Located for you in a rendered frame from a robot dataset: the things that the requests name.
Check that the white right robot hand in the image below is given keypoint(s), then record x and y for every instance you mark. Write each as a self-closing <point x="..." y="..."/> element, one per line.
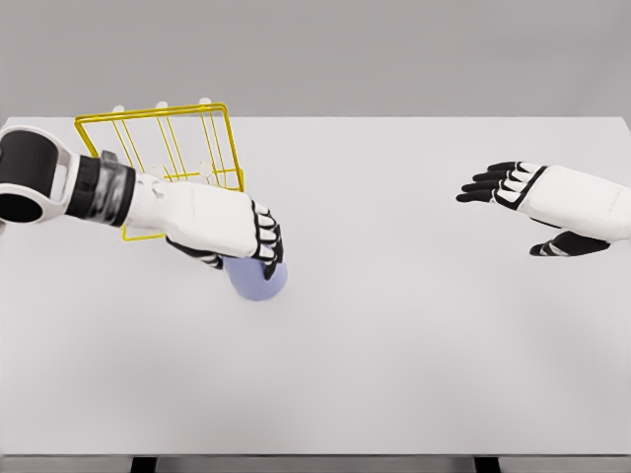
<point x="557" y="197"/>

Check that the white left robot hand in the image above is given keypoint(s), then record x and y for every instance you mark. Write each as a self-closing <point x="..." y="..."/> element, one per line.
<point x="217" y="219"/>

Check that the lavender blue cup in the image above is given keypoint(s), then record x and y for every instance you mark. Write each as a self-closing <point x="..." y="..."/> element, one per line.
<point x="256" y="281"/>

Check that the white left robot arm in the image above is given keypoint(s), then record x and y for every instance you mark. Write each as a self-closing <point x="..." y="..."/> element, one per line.
<point x="74" y="180"/>

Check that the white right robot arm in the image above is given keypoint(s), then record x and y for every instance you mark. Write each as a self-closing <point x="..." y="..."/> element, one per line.
<point x="617" y="209"/>

